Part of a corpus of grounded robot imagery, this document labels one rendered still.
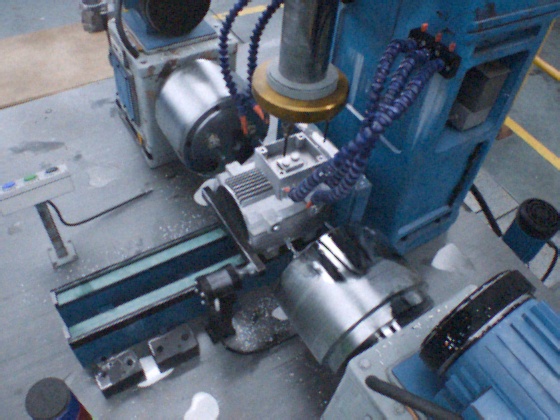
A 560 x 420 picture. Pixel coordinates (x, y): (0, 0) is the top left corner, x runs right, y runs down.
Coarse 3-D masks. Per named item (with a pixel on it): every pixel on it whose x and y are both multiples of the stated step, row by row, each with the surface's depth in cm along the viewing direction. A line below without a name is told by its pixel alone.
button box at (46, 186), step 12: (60, 168) 107; (36, 180) 102; (48, 180) 103; (60, 180) 104; (0, 192) 100; (12, 192) 99; (24, 192) 101; (36, 192) 102; (48, 192) 103; (60, 192) 105; (0, 204) 99; (12, 204) 100; (24, 204) 102; (36, 204) 103
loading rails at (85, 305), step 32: (160, 256) 111; (192, 256) 115; (224, 256) 123; (288, 256) 118; (64, 288) 102; (96, 288) 104; (128, 288) 110; (160, 288) 105; (192, 288) 105; (256, 288) 121; (64, 320) 105; (96, 320) 99; (128, 320) 100; (160, 320) 107; (96, 352) 102
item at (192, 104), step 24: (192, 72) 118; (216, 72) 118; (168, 96) 118; (192, 96) 113; (216, 96) 112; (168, 120) 118; (192, 120) 111; (216, 120) 114; (240, 120) 118; (192, 144) 115; (216, 144) 115; (240, 144) 124; (192, 168) 121; (216, 168) 125
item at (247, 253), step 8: (208, 192) 110; (208, 200) 109; (216, 200) 109; (216, 208) 107; (216, 216) 108; (224, 216) 106; (224, 224) 105; (232, 224) 105; (232, 232) 103; (240, 232) 103; (232, 240) 104; (240, 240) 102; (248, 240) 103; (240, 248) 101; (248, 248) 101; (248, 256) 100; (256, 256) 100; (248, 264) 100; (256, 264) 98; (256, 272) 98; (264, 272) 99
